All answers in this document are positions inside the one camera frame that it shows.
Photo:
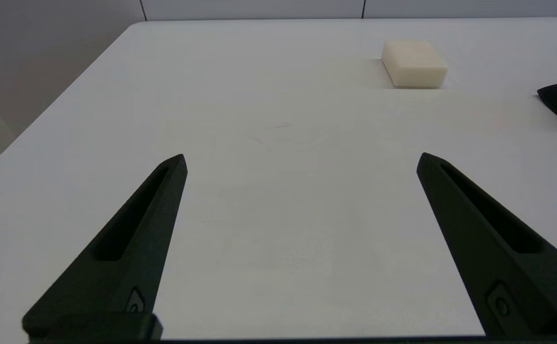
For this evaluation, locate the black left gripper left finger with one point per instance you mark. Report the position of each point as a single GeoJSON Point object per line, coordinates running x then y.
{"type": "Point", "coordinates": [135, 248]}

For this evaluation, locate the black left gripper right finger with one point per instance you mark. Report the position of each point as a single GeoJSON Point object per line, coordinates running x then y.
{"type": "Point", "coordinates": [488, 248]}

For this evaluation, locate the cream white rectangular block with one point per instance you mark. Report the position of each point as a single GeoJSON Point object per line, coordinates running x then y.
{"type": "Point", "coordinates": [414, 64]}

